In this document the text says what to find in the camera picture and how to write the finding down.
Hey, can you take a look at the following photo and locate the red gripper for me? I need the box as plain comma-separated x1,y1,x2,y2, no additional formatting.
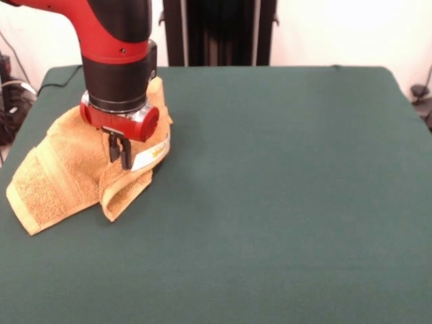
79,102,161,171

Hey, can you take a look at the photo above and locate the orange terry towel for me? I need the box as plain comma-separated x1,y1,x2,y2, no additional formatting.
5,76,173,236

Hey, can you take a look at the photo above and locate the dark green table cloth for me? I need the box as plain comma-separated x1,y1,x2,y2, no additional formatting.
0,64,432,324

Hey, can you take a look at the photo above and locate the grey black stand base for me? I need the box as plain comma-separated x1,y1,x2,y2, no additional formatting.
410,63,432,133

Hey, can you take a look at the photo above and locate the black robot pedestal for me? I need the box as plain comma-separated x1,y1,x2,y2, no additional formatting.
157,0,280,67

